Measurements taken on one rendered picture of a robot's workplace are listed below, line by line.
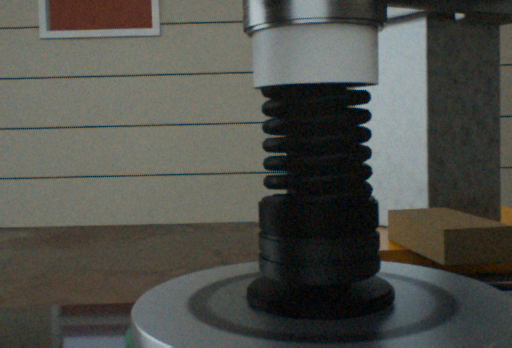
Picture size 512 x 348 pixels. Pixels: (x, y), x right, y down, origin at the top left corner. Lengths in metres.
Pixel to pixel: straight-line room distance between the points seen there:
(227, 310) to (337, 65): 0.14
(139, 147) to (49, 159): 0.91
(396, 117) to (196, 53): 5.29
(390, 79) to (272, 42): 0.85
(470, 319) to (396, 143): 0.84
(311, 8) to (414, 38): 0.82
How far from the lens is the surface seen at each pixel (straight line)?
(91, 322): 0.55
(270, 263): 0.35
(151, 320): 0.34
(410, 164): 1.14
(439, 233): 0.90
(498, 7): 0.52
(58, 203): 6.72
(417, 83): 1.13
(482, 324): 0.34
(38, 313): 0.59
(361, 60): 0.34
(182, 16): 6.45
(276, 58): 0.33
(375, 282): 0.38
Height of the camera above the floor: 0.98
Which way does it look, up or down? 3 degrees down
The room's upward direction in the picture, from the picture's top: 1 degrees counter-clockwise
